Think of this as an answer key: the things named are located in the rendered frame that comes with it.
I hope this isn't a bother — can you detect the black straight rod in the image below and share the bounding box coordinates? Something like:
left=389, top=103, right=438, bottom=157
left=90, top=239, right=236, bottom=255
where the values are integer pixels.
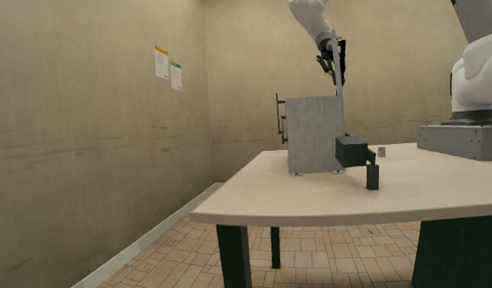
left=336, top=35, right=346, bottom=88

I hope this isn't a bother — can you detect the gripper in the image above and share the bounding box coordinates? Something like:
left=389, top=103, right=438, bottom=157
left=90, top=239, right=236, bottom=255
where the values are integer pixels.
left=317, top=39, right=336, bottom=86

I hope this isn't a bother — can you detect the grey cylinder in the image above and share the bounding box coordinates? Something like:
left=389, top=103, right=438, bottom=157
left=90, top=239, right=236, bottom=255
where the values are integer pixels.
left=378, top=146, right=386, bottom=157

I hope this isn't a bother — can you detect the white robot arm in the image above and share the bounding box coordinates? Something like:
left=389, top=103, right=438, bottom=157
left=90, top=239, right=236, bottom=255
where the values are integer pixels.
left=289, top=0, right=492, bottom=126

